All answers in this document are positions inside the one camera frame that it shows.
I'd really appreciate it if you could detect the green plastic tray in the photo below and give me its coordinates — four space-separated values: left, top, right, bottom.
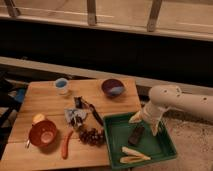
102 110 178 170

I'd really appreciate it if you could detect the red bowl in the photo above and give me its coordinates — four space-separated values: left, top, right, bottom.
29 120 58 148

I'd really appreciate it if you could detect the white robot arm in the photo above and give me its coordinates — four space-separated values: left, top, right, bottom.
129 85 213 136

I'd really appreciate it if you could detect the wooden cutting board table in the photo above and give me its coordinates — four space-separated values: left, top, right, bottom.
0 78 141 171

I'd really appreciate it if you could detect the dark brown eraser block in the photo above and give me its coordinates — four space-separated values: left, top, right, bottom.
128 125 145 146

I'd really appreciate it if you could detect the red sausage toy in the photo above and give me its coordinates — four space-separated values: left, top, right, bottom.
61 129 73 159

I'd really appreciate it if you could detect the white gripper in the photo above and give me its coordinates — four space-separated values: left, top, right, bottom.
129 101 166 136

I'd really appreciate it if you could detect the white cup blue inside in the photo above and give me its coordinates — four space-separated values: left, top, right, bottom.
54 78 68 95

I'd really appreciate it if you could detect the purple bowl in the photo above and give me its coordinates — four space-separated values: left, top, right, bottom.
101 79 125 98

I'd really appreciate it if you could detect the blue grey crumpled toy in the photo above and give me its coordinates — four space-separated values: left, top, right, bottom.
65 108 87 128

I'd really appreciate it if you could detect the dark grape bunch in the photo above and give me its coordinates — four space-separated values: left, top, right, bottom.
79 128 105 147

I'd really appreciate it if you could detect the metal spoon handle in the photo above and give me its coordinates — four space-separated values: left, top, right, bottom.
25 139 30 148

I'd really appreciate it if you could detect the black handled tool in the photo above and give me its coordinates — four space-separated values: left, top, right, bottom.
74 97 103 125

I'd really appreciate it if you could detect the yellow toy fruit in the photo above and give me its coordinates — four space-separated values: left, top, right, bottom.
32 113 46 125

